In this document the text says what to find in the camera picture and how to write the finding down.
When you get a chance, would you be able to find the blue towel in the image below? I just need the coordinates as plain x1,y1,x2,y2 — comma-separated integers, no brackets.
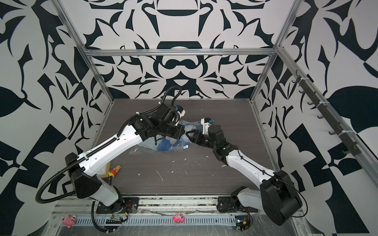
157,138,179,152

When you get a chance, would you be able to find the grey towel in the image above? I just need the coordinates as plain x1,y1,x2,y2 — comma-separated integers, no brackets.
179,121,203,146

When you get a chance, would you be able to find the clear vacuum bag blue zip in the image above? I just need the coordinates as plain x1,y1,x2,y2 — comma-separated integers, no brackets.
129,134,192,155

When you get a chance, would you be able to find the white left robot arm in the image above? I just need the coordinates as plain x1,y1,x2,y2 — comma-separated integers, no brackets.
66,104,186,212

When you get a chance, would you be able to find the red yellow toy figure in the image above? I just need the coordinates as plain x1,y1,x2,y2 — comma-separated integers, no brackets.
108,165,121,177

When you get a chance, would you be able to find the green circuit board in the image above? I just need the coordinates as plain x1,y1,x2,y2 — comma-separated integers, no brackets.
236,217,253,232

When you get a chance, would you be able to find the pink plush toy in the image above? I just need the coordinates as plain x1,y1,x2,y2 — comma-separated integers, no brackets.
61,215,77,229

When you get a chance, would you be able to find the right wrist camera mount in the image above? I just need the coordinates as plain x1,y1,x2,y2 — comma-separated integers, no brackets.
201,118,213,135

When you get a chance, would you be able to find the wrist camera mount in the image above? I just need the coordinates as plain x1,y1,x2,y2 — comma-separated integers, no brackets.
201,118,213,135
175,105,186,118

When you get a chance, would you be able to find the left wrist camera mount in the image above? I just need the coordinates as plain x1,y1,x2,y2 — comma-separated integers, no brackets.
175,105,186,118

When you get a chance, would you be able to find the wooden picture frame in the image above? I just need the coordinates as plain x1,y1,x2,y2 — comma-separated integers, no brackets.
97,162,111,179

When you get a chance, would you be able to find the pink toy on rail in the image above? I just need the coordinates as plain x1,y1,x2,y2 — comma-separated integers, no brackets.
172,212,185,223

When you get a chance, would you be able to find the white slotted cable duct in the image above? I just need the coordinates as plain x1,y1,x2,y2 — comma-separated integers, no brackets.
72,214,237,227

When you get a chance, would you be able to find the grey wall hook rack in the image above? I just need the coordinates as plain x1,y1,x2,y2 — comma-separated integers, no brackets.
294,75,362,156

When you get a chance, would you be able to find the black corrugated cable conduit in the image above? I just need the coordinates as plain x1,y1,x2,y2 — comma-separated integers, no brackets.
35,85,183,204

